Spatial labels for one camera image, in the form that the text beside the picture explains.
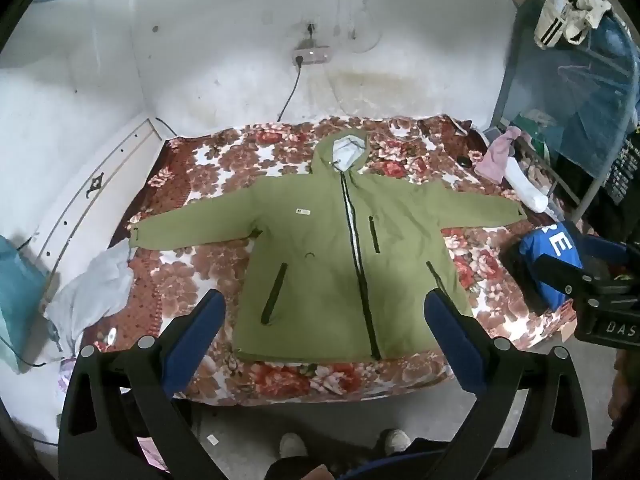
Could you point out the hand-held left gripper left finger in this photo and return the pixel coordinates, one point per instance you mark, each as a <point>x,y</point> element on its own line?
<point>200,340</point>

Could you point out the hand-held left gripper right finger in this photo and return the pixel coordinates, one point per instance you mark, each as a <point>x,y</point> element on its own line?
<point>455,340</point>

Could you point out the green hooded jacket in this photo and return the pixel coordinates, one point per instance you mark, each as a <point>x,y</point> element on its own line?
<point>320,240</point>

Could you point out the white shoe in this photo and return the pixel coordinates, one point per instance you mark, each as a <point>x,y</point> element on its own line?
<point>292,445</point>
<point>397,440</point>

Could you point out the light grey cloth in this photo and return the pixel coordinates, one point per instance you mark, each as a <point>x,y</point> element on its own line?
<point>90,290</point>

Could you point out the white plastic bottle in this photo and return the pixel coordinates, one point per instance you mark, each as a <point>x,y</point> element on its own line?
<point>525,187</point>

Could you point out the pink cloth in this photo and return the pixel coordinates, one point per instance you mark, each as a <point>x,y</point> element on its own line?
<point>495,155</point>

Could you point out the floral blanket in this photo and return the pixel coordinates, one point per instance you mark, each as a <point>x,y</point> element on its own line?
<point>200,170</point>

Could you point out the green cloth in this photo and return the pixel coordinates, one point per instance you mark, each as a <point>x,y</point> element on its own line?
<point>532,127</point>

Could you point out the small black object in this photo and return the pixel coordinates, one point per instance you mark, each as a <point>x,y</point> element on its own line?
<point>465,161</point>

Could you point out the teal pillow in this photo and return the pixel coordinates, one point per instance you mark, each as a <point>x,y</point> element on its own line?
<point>17,300</point>

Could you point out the blue towel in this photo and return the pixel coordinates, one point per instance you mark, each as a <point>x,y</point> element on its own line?
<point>595,90</point>

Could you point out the white wooden headboard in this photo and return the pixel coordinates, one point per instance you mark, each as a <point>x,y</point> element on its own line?
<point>100,170</point>

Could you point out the grey metal rack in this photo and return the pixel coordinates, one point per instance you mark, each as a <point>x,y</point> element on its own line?
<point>500,95</point>

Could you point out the beige striped garment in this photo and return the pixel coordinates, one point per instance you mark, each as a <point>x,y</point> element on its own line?
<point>570,10</point>

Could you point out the white power strip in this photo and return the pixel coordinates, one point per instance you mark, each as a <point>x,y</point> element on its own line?
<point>311,54</point>

